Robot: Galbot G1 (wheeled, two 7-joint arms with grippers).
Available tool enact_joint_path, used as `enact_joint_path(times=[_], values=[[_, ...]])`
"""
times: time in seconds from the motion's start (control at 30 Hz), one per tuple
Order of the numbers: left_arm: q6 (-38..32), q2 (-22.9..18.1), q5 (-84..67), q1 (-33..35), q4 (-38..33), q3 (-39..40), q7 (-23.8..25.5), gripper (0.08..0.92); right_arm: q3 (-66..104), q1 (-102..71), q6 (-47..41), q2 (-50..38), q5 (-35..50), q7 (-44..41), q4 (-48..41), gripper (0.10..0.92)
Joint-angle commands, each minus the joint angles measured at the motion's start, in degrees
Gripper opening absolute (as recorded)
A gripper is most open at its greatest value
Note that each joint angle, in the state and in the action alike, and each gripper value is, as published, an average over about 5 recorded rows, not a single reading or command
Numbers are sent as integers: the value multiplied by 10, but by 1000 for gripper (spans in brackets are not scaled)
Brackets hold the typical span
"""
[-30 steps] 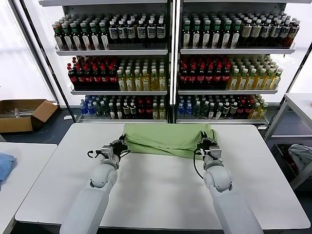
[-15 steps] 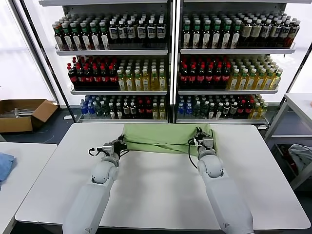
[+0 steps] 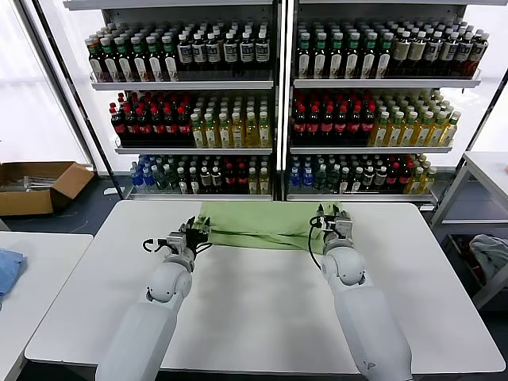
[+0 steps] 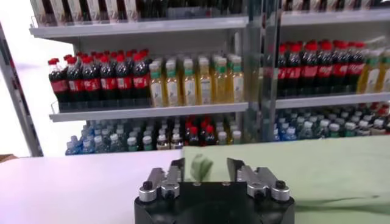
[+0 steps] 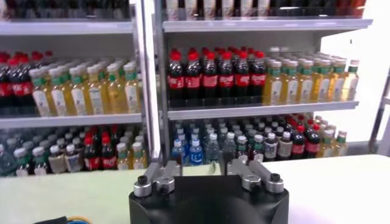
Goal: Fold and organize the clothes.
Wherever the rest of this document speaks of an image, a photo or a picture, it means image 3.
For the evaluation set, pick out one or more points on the cola bottle red cap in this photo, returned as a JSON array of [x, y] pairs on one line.
[[184, 128], [171, 128], [393, 178], [117, 127], [356, 126], [229, 178], [157, 128], [242, 178], [327, 127], [313, 127], [341, 127], [144, 128], [405, 178], [131, 127], [299, 127], [368, 126]]

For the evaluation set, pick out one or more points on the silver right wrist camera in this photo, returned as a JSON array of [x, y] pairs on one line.
[[344, 229]]

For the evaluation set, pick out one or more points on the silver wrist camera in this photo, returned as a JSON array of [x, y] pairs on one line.
[[344, 229], [176, 240]]

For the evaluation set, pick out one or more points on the dark bottle white cap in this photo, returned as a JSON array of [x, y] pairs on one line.
[[205, 182], [345, 182], [357, 182], [216, 182], [369, 179], [182, 182], [381, 179], [193, 182]]

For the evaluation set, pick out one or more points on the red fabric item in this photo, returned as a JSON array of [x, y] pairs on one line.
[[476, 272]]

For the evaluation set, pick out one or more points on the white shelf unit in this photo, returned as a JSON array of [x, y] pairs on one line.
[[377, 84], [178, 85]]

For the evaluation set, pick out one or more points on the blue drink bottle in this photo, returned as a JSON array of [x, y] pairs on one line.
[[295, 178], [148, 178], [307, 178], [137, 178]]

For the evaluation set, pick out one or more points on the green tinted drink bottle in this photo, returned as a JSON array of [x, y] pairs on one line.
[[320, 179], [160, 179], [333, 179], [171, 179]]

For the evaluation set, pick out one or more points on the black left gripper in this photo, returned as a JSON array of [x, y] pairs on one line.
[[194, 239]]

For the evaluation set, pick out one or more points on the dark bottle beige label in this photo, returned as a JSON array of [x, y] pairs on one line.
[[416, 53], [401, 53]]

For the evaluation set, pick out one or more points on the blue folded cloth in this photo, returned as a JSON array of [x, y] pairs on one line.
[[10, 270]]

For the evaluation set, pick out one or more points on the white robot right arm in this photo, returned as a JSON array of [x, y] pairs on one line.
[[365, 317]]

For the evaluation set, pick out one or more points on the green polo shirt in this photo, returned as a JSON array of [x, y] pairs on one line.
[[258, 226]]

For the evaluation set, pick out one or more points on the dark drink bottle green label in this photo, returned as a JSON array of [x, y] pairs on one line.
[[170, 59], [139, 59], [109, 59], [336, 57], [95, 59], [353, 57], [304, 57], [369, 57], [155, 59], [320, 57], [383, 57], [124, 59]]

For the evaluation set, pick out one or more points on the brown cardboard box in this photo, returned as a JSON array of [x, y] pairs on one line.
[[24, 204]]

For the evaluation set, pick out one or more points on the black storage crate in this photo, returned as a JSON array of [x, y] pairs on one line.
[[456, 248]]

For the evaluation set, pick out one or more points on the grey white cloth pile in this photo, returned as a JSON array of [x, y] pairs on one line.
[[492, 254]]

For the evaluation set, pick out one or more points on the silver metal parts bundle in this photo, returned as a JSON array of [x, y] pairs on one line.
[[37, 183]]

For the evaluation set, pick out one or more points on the grey metal frame side table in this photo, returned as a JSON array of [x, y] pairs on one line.
[[488, 164]]

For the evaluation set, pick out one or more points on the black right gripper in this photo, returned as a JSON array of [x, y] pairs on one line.
[[327, 223]]

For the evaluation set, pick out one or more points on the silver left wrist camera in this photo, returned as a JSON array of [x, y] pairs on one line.
[[176, 240]]

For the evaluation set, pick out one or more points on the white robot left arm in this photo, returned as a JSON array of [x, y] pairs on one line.
[[158, 285]]

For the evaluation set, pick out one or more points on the yellow drink bottle white cap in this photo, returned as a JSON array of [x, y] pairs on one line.
[[224, 135], [428, 182], [238, 134], [211, 135], [197, 135], [394, 134], [251, 134], [422, 134], [449, 133], [414, 182], [264, 182], [436, 134], [408, 134], [265, 134], [380, 134], [253, 183]]

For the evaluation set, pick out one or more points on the black slanted frame pole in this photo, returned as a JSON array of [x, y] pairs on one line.
[[489, 111], [70, 79]]

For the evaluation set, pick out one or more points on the dark bottle white blue label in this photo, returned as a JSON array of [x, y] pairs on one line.
[[478, 51], [262, 52], [464, 53], [230, 53], [199, 53], [246, 52], [184, 53], [214, 53], [432, 53], [449, 53]]

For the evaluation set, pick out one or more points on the white paper scrap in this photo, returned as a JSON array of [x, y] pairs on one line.
[[111, 191]]

